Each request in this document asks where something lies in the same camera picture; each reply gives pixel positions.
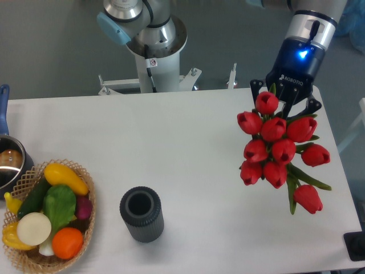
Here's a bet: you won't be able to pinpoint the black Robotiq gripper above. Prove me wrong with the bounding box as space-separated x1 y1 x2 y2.
250 10 337 120

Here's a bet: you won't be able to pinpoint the red tulip bouquet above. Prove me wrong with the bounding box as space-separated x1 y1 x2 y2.
237 84 331 214

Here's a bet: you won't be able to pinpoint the dark grey ribbed vase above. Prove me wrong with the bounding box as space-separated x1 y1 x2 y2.
119 186 164 243

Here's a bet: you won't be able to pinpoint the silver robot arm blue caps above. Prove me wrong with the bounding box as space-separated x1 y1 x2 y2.
97 1 346 118

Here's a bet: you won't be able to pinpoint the blue plastic bag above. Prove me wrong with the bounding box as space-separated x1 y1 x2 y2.
334 0 364 54

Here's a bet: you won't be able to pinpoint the black device at table edge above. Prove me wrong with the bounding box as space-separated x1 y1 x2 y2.
343 232 364 261

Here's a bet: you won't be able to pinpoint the purple red onion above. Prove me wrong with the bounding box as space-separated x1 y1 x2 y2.
75 196 93 220

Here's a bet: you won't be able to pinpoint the yellow squash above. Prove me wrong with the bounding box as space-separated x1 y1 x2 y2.
43 163 89 196

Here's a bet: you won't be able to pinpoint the green lettuce leaf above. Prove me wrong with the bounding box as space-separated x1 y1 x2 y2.
43 184 76 237

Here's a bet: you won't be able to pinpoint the orange fruit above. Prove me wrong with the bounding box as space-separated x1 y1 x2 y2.
52 227 83 259

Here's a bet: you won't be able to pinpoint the woven wicker basket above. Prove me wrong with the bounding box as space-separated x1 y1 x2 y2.
3 159 96 273

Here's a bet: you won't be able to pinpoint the dark green cucumber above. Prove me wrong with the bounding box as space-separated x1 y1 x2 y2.
17 177 51 220

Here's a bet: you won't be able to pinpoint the white round onion half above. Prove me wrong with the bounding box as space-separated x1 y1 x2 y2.
17 212 51 246

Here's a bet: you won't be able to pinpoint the yellow bell pepper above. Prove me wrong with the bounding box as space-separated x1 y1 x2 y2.
2 222 36 251

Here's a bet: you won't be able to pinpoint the white frame at right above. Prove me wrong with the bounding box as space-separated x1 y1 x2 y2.
337 98 364 154

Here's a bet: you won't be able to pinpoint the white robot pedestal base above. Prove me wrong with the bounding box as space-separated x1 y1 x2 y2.
98 39 237 96

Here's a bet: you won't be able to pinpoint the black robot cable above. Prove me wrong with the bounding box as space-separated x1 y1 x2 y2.
143 44 157 94

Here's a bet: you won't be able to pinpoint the blue handled saucepan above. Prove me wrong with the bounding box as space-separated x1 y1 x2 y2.
1 84 34 200

